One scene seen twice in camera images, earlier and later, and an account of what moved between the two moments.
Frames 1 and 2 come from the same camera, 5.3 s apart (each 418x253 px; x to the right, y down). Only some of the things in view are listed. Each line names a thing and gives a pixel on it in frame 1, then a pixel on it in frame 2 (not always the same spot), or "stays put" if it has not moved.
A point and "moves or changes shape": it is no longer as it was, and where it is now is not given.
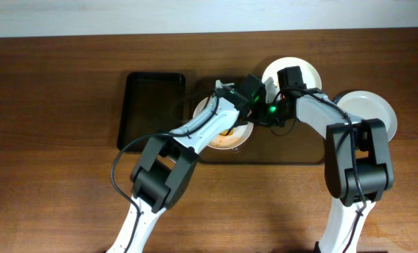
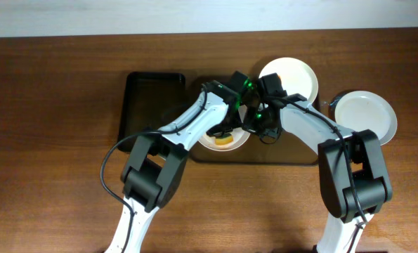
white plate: (234, 135) stays put
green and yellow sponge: (227, 132) moves or changes shape
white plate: (367, 105) stays put
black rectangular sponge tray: (153, 103) stays put
